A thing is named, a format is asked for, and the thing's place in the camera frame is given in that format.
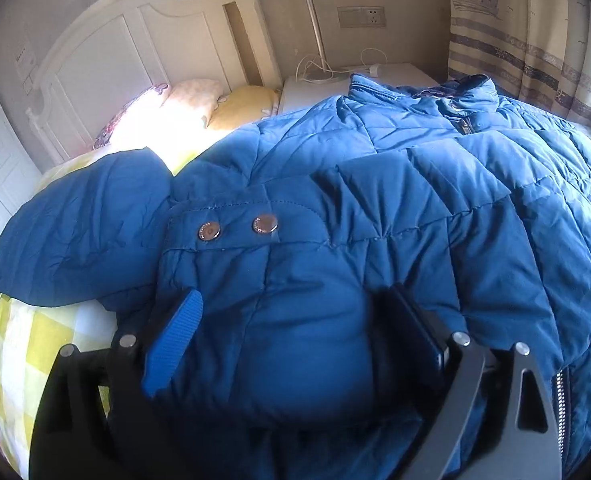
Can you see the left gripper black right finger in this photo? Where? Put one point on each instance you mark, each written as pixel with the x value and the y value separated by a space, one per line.
pixel 437 374

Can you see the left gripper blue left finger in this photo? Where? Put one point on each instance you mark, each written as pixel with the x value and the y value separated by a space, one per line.
pixel 139 367

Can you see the blue quilted puffer jacket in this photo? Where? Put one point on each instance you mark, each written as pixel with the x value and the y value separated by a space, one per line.
pixel 292 229

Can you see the yellow white checkered bedsheet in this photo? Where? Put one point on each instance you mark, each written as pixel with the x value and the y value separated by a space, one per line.
pixel 78 270

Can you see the white bedside table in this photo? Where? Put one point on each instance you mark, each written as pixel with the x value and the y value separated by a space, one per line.
pixel 298 92

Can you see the floral patterned pillow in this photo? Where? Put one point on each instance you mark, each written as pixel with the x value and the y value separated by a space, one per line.
pixel 154 95

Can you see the yellow pillow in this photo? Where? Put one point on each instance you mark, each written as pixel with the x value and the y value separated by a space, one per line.
pixel 242 106

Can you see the patterned cream curtain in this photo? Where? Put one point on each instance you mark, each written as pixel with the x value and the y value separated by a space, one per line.
pixel 537 51

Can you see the cream pink pillow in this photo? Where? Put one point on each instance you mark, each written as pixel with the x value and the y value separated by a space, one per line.
pixel 186 110

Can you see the white wooden headboard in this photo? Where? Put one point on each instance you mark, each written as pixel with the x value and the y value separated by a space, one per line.
pixel 118 48

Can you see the wall power socket plate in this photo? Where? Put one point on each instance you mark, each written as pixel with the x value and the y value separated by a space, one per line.
pixel 361 16

